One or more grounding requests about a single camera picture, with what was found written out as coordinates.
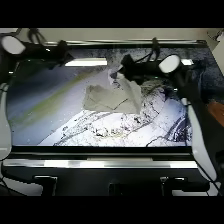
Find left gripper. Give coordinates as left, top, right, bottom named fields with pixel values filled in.
left=53, top=40, right=75, bottom=70

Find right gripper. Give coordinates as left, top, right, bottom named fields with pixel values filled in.
left=117, top=54, right=145, bottom=84

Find black cable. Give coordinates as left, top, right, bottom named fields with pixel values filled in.
left=27, top=28, right=46, bottom=46

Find grey garment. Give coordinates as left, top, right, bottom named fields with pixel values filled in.
left=82, top=69, right=145, bottom=115

